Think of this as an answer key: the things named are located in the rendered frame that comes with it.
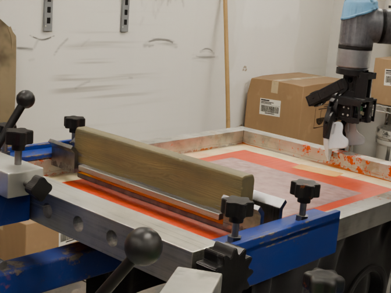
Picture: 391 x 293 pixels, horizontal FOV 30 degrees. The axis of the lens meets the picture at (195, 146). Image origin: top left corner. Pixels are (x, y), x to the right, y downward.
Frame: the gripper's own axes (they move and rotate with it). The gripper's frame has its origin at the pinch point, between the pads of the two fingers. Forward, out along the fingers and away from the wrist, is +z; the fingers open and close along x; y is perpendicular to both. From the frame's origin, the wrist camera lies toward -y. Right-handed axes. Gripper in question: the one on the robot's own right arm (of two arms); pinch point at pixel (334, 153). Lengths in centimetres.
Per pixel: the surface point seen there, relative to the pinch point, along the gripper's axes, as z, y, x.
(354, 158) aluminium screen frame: -0.6, 6.4, -1.9
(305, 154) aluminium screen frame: 1.4, -6.5, -2.0
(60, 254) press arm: 6, 1, -78
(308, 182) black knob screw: -8, 28, -53
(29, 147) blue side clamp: -3, -29, -63
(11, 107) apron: 25, -193, 41
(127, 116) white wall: 36, -200, 118
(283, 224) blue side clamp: -2, 28, -58
